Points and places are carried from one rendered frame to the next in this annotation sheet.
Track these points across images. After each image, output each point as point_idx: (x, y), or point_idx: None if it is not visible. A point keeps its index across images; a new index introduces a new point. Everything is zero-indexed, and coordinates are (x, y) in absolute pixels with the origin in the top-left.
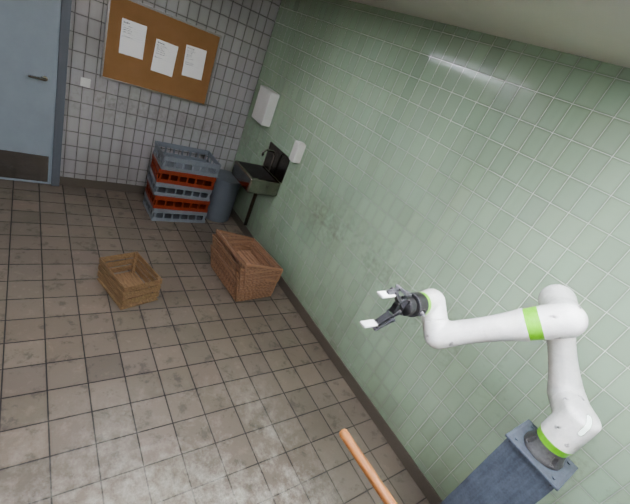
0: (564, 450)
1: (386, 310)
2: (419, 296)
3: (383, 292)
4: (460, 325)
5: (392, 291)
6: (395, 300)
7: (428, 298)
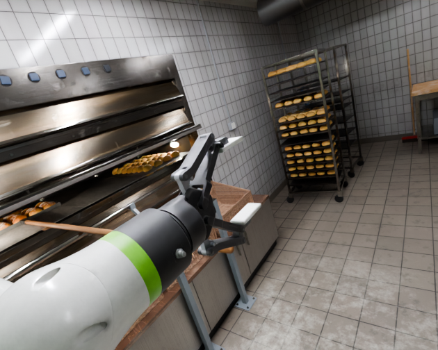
0: None
1: (222, 220)
2: (140, 214)
3: (232, 140)
4: (5, 283)
5: (216, 139)
6: (207, 196)
7: (103, 236)
